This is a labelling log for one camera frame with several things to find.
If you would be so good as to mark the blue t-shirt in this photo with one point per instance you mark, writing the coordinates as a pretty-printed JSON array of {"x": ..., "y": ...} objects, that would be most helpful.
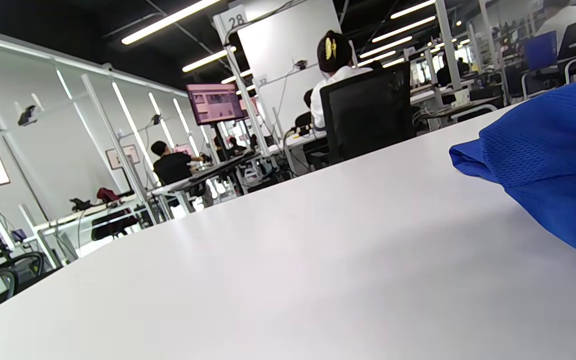
[{"x": 553, "y": 165}]

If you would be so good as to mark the black standing desk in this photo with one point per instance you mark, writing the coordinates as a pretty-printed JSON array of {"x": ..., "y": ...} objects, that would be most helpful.
[{"x": 228, "y": 167}]

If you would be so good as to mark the black mesh office chair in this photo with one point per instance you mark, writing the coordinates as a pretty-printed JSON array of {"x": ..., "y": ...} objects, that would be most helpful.
[{"x": 368, "y": 115}]

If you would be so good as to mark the pink screen monitor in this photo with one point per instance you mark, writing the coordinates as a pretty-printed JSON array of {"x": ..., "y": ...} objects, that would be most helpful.
[{"x": 215, "y": 103}]

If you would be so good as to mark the white partition board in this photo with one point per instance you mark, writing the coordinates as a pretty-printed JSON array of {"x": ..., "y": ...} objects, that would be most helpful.
[{"x": 288, "y": 50}]

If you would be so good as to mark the yellow hair clip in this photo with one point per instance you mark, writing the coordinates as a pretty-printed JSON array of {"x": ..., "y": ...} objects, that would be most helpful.
[{"x": 330, "y": 48}]

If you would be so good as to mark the dark red device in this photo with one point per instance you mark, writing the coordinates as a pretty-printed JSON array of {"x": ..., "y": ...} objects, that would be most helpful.
[{"x": 105, "y": 195}]

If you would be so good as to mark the ceiling light strips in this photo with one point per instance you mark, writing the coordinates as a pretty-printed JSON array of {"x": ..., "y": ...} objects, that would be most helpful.
[{"x": 168, "y": 21}]

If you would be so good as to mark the white long desk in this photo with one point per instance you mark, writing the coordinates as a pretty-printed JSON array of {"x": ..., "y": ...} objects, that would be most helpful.
[{"x": 68, "y": 220}]

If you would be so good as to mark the blue chair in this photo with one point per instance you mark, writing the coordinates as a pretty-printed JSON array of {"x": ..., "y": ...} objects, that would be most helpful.
[{"x": 540, "y": 50}]

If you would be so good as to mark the framed wall picture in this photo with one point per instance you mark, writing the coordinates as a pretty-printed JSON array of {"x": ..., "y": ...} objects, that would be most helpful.
[{"x": 123, "y": 157}]

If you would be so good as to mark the black wall camera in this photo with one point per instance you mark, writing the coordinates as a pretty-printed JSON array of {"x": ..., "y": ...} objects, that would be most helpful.
[{"x": 27, "y": 116}]

